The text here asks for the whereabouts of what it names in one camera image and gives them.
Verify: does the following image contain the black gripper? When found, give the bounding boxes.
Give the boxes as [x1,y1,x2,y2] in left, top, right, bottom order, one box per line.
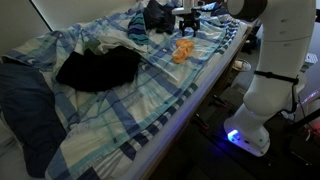
[179,14,200,37]

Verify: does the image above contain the orange towel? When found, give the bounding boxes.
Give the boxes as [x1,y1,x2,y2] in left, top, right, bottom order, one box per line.
[172,39,194,63]

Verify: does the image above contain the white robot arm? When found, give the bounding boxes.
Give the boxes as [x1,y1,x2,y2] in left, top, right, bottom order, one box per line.
[222,0,317,157]

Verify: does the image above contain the black folded garment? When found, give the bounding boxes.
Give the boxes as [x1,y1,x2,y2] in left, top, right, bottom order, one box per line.
[143,0,176,34]

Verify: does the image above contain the blue teal striped cloth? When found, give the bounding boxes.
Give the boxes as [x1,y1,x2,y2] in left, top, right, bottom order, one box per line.
[127,10,149,46]

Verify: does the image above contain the white mattress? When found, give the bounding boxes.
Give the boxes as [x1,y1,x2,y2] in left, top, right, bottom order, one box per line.
[126,23,258,180]

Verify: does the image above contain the white cloth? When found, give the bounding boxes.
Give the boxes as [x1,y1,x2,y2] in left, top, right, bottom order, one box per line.
[98,36,148,55]

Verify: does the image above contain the dark blue jeans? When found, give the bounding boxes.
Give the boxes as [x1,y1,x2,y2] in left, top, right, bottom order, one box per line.
[56,46,141,92]

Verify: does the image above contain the white power strip box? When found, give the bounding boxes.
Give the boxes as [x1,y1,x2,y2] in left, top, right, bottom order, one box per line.
[304,53,318,64]

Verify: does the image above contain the blue plaid bed sheet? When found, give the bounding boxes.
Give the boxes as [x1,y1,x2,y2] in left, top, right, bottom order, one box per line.
[1,2,240,180]

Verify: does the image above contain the dark blue blanket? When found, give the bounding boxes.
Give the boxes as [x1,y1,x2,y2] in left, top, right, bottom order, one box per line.
[0,63,66,178]

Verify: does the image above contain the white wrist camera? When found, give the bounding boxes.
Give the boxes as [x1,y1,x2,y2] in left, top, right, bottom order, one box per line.
[172,7,192,15]

